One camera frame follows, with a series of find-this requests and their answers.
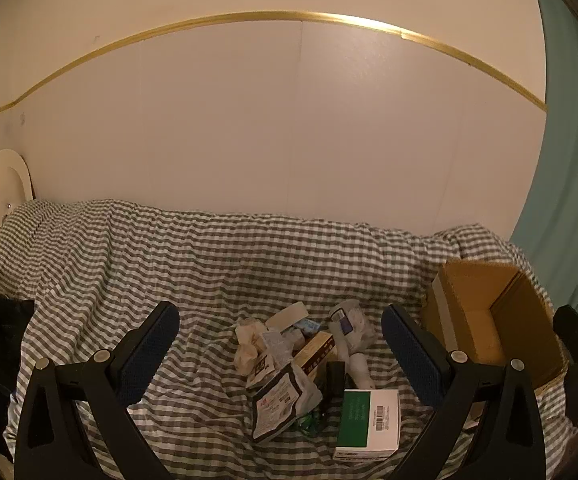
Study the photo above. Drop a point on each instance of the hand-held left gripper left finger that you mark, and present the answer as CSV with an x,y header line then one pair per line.
x,y
151,350

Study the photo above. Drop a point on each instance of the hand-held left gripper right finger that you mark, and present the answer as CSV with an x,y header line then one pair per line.
x,y
411,355

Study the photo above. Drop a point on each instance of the white plastic bag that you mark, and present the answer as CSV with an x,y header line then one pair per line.
x,y
364,330

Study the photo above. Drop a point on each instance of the white translucent tube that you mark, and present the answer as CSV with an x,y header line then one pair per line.
x,y
359,367

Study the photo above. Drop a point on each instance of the white green carton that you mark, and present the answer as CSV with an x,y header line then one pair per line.
x,y
369,420

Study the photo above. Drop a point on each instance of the brown cardboard box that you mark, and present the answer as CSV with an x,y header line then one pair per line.
x,y
474,285

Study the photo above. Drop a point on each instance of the brown cream medicine box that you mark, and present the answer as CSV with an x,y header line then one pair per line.
x,y
314,355

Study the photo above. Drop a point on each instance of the white red print packet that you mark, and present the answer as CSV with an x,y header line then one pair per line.
x,y
261,370

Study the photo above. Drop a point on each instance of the green candy bag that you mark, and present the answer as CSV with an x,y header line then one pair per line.
x,y
311,420

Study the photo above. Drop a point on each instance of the clear plastic wrapper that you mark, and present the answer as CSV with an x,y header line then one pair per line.
x,y
276,345

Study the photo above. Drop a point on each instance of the beige tape roll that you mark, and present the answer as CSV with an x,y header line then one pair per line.
x,y
289,316

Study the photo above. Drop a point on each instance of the black white snack pouch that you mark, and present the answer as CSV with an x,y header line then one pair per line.
x,y
279,400

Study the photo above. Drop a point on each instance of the grey white checked blanket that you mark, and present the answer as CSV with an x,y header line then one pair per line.
x,y
169,260

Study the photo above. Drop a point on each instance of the crumpled white tissue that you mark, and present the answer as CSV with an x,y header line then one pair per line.
x,y
249,345

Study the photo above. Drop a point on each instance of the green curtain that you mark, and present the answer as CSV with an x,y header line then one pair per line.
x,y
569,160

